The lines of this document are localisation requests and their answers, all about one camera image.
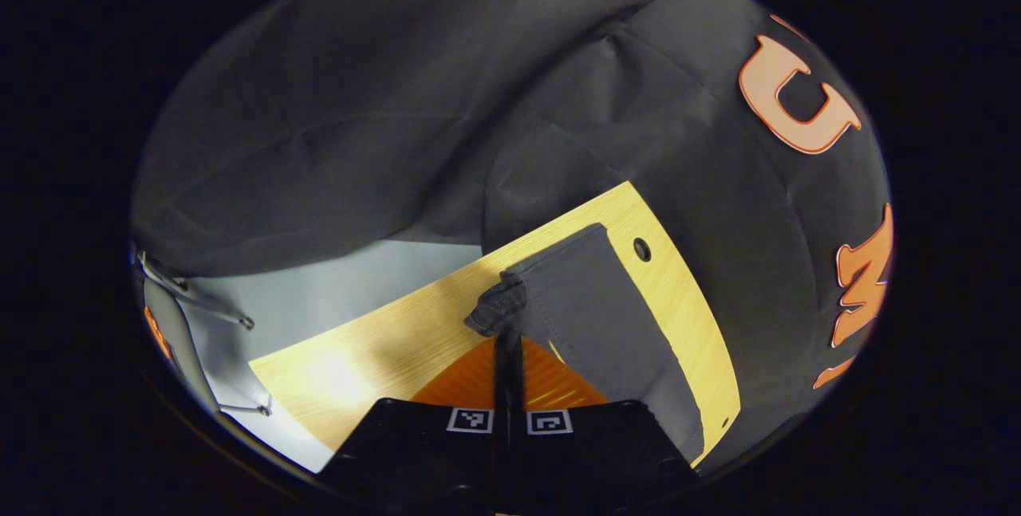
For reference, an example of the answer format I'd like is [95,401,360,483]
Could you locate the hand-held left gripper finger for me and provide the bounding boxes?
[509,333,696,513]
[317,331,510,512]

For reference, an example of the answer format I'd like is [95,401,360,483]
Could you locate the black jeans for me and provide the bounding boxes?
[464,223,706,463]

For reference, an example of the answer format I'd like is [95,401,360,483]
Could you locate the black backdrop cloth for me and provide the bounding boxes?
[130,0,894,473]

